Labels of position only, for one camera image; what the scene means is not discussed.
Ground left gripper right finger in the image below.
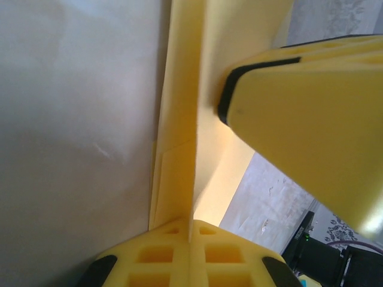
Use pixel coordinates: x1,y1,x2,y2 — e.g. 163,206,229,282
191,220,300,287

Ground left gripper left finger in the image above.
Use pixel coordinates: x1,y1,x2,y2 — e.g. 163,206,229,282
79,218,192,287

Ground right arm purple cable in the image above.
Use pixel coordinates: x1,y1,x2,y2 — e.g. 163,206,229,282
327,238,383,251

